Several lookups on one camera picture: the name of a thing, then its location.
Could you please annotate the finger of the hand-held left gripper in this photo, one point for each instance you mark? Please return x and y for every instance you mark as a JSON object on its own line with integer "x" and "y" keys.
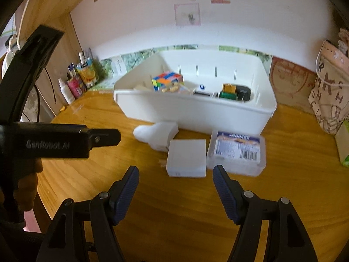
{"x": 106, "y": 139}

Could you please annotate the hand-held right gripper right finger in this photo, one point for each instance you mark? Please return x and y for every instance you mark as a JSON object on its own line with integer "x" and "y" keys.
{"x": 225, "y": 193}

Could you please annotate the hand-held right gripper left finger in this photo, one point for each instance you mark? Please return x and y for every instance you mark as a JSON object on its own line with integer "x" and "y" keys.
{"x": 126, "y": 191}

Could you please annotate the white power adapter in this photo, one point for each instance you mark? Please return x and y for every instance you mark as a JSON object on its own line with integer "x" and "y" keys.
{"x": 186, "y": 158}

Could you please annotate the white plastic storage bin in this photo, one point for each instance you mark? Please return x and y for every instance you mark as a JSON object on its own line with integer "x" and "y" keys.
{"x": 190, "y": 114}

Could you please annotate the grey and black box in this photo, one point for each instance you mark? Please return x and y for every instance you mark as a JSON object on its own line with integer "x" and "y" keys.
{"x": 203, "y": 94}

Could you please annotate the person's left hand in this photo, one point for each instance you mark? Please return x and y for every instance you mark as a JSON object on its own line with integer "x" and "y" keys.
{"x": 28, "y": 188}

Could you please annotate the clear plastic box blue label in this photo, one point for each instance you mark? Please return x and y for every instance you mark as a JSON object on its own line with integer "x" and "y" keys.
{"x": 234, "y": 150}

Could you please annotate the white foot-shaped plastic piece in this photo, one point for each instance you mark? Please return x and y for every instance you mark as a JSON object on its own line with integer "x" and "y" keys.
{"x": 155, "y": 135}

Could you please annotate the white spray bottle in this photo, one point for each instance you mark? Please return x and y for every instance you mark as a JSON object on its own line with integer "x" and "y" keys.
{"x": 66, "y": 94}

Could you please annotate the pink bottle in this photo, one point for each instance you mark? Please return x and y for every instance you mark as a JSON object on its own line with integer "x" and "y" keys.
{"x": 76, "y": 87}

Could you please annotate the yellow juice carton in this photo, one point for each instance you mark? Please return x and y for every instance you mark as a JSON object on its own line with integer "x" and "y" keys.
{"x": 87, "y": 73}

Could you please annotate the blue and white bottle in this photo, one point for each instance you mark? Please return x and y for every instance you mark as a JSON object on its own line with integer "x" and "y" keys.
{"x": 71, "y": 71}

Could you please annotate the multicoloured puzzle cube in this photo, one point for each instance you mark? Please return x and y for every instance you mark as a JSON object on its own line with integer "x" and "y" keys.
{"x": 166, "y": 82}

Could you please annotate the green and yellow block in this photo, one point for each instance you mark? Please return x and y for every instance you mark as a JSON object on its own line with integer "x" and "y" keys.
{"x": 227, "y": 95}

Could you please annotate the black plug charger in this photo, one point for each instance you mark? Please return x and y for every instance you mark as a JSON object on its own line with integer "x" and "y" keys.
{"x": 242, "y": 92}

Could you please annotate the green tissue pack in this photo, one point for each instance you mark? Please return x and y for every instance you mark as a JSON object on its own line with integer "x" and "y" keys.
{"x": 344, "y": 147}

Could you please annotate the orange printed cardboard sheet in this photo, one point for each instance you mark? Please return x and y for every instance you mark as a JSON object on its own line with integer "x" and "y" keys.
{"x": 291, "y": 82}

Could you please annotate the beige letter-patterned bag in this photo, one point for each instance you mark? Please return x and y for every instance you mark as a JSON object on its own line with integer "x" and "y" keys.
{"x": 330, "y": 101}

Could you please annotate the pink power strip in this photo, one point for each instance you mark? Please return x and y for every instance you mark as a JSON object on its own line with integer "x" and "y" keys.
{"x": 334, "y": 51}

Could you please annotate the brown-haired doll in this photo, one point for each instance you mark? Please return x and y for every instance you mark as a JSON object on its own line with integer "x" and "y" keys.
{"x": 345, "y": 36}

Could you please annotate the pink framed wall sticker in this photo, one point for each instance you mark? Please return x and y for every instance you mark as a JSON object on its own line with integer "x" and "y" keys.
{"x": 188, "y": 15}

